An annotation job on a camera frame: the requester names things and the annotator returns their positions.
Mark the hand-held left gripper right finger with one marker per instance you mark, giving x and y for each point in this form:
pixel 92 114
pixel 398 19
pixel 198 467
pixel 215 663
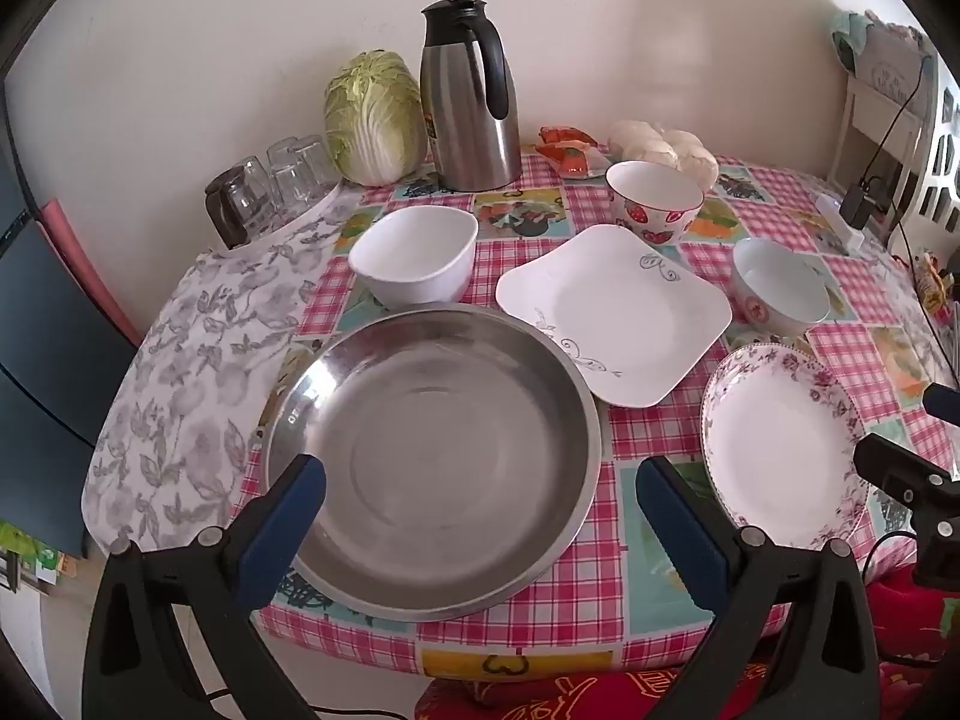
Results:
pixel 679 525

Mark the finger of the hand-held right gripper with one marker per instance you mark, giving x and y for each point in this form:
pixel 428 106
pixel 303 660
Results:
pixel 900 465
pixel 943 403

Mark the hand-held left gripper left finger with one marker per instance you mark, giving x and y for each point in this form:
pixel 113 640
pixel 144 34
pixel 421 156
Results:
pixel 289 510

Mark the floral rim round plate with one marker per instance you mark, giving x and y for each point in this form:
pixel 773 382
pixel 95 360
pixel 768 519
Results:
pixel 780 450

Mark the stainless steel basin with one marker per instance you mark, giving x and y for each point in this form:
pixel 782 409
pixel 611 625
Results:
pixel 450 465

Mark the pink flower print bowl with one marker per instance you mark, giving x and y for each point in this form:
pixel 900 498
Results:
pixel 780 289

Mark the white square plate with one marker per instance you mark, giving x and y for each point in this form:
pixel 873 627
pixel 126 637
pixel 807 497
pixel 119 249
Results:
pixel 622 307

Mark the plain white bowl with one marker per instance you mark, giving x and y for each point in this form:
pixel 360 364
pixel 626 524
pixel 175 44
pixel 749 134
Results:
pixel 412 255

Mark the strawberry print bowl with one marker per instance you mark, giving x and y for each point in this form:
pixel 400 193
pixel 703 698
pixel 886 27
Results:
pixel 652 195

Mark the colourful printed bottle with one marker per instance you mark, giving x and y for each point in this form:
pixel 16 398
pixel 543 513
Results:
pixel 934 285

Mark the black power adapter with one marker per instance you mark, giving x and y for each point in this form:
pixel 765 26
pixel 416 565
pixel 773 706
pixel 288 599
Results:
pixel 862 202

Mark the white power strip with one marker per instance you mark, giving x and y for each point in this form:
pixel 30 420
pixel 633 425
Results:
pixel 832 214

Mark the green printed box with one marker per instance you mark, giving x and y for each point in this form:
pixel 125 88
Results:
pixel 30 547

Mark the dark blue cabinet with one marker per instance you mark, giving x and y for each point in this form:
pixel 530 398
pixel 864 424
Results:
pixel 45 360

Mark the white wooden shelf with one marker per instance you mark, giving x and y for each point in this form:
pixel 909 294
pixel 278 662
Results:
pixel 877 109

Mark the clear drinking glass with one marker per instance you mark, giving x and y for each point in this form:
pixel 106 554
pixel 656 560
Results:
pixel 319 161
pixel 289 180

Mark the pink foam board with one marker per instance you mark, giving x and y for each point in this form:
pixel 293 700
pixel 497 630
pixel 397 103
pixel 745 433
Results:
pixel 75 255

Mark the grey printed cushion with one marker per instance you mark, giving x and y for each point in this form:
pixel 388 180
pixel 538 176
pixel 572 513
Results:
pixel 896 64

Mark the bag of steamed buns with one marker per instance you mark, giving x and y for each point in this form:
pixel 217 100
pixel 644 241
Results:
pixel 675 146

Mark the teal cloth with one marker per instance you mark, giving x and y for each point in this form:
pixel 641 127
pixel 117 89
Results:
pixel 847 37

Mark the white and orange snack packet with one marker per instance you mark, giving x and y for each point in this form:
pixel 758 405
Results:
pixel 577 161

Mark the napa cabbage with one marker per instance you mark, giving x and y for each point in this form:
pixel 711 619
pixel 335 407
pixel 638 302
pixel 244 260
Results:
pixel 375 112

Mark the stainless steel thermos jug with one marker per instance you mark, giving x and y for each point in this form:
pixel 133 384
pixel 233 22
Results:
pixel 469 112

